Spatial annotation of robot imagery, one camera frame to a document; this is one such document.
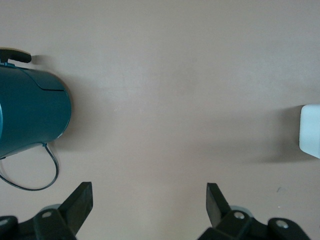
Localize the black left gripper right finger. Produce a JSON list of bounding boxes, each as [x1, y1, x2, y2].
[[198, 183, 310, 240]]

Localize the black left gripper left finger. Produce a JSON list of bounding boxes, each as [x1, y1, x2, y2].
[[0, 181, 94, 240]]

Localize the white square trash bin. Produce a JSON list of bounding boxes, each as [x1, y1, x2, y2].
[[298, 104, 320, 160]]

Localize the dark teal kettle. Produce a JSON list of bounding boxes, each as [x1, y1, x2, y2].
[[0, 47, 73, 161]]

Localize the brown paper table cover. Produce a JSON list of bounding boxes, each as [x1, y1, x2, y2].
[[0, 0, 320, 240]]

